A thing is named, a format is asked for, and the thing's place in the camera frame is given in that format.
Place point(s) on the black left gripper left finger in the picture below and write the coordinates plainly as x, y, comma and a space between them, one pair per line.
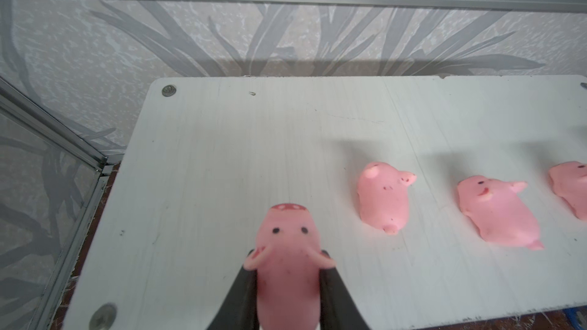
239, 309

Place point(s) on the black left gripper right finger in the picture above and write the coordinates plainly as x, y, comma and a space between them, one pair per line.
337, 308

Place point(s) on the white two-tier shelf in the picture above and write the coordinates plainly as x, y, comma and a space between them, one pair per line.
209, 156

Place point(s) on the blue stapler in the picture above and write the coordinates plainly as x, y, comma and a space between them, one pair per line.
577, 317

